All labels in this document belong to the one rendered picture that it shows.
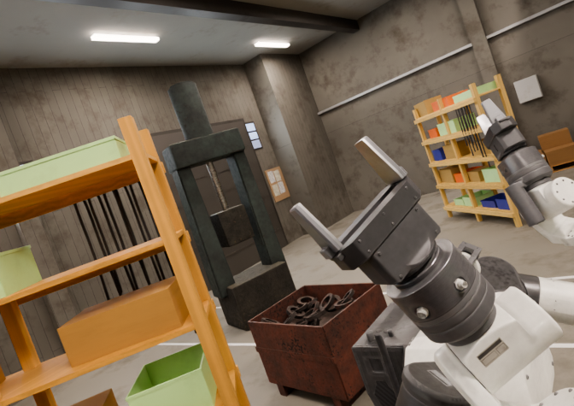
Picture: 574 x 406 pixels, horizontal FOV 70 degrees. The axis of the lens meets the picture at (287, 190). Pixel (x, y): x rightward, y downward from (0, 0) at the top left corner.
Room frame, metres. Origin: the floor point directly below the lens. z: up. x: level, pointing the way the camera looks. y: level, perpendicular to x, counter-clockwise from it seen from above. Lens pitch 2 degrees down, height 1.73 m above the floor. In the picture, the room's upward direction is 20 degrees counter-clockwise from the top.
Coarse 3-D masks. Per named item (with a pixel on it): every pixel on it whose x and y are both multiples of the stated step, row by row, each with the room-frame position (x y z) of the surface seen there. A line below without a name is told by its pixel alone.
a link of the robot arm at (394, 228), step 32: (384, 192) 0.46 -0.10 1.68; (416, 192) 0.42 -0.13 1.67; (352, 224) 0.45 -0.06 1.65; (384, 224) 0.41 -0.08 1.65; (416, 224) 0.42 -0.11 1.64; (352, 256) 0.40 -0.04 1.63; (384, 256) 0.40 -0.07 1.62; (416, 256) 0.41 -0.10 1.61; (448, 256) 0.40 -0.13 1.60; (416, 288) 0.40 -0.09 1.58; (448, 288) 0.39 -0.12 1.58; (416, 320) 0.42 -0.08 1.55
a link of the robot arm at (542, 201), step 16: (528, 176) 0.88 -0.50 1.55; (544, 176) 0.87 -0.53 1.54; (512, 192) 0.88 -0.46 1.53; (528, 192) 0.89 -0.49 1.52; (544, 192) 0.85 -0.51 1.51; (560, 192) 0.83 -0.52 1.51; (528, 208) 0.86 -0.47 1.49; (544, 208) 0.86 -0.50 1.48; (560, 208) 0.83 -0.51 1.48; (528, 224) 0.87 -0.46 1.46
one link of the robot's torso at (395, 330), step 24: (384, 312) 0.91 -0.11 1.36; (384, 336) 0.80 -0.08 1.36; (408, 336) 0.76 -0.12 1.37; (360, 360) 0.79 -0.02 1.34; (384, 360) 0.71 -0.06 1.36; (408, 360) 0.70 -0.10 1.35; (432, 360) 0.68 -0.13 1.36; (552, 360) 0.76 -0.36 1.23; (384, 384) 0.77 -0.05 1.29; (528, 384) 0.62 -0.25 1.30; (552, 384) 0.72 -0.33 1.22
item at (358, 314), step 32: (320, 288) 3.75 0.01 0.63; (352, 288) 3.47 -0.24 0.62; (256, 320) 3.49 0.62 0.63; (288, 320) 3.20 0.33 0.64; (320, 320) 3.41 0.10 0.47; (352, 320) 2.97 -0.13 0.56; (288, 352) 3.12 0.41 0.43; (320, 352) 2.85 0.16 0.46; (352, 352) 2.90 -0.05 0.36; (288, 384) 3.25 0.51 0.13; (320, 384) 2.94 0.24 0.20; (352, 384) 2.83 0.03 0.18
